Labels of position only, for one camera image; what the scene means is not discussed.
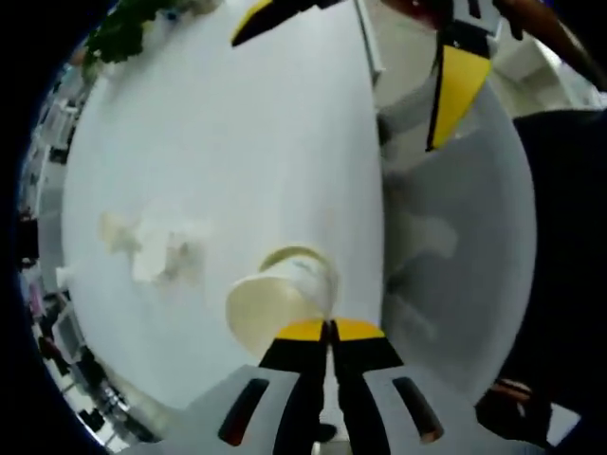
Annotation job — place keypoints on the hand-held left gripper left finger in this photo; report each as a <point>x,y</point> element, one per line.
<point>265,403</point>

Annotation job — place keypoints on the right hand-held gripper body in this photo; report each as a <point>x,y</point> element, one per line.
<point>476,14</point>

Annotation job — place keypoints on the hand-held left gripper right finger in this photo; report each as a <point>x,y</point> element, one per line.
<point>393,407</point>

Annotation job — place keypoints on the person's right hand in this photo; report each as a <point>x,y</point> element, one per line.
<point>512,19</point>

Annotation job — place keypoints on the grey mesh chair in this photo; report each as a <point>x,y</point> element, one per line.
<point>455,213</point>

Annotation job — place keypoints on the potted green plant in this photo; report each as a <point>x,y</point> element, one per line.
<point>118,38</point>

